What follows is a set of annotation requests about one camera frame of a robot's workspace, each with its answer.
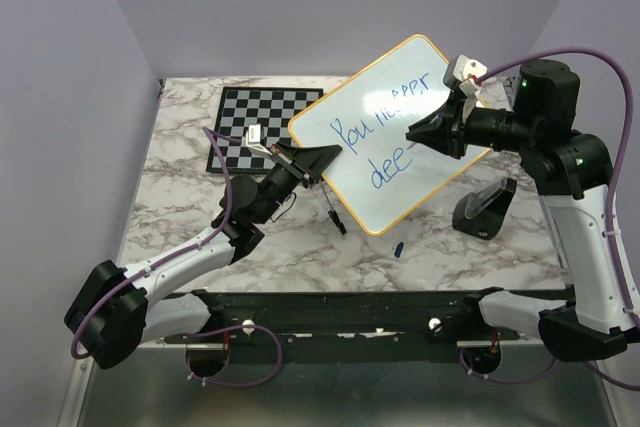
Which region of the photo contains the black white chessboard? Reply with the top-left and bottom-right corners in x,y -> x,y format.
206,86 -> 325,177

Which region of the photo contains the black eraser holder stand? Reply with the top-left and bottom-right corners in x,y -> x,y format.
452,177 -> 517,241

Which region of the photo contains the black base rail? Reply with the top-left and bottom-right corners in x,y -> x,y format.
166,290 -> 519,364

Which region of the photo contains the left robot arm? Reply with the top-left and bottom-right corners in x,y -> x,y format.
64,142 -> 342,369

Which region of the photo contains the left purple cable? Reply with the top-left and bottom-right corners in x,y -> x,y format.
70,127 -> 249,359

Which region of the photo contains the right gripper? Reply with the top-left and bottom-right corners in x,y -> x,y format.
407,88 -> 539,159

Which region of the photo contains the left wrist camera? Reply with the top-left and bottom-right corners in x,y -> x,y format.
242,124 -> 272,159

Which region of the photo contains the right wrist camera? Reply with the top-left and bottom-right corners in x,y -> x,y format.
443,55 -> 488,121

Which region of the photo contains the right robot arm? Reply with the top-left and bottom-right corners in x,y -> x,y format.
406,54 -> 639,362

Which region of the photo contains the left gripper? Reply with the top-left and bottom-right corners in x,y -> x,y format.
255,141 -> 341,225

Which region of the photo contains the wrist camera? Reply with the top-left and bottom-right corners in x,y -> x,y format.
242,124 -> 272,159
443,55 -> 488,121

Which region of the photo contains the blue marker cap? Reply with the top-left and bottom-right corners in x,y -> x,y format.
394,242 -> 404,258

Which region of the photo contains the black wire board easel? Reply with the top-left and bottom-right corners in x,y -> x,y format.
312,184 -> 347,235

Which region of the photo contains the yellow framed whiteboard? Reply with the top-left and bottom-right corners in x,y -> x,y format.
288,34 -> 488,235

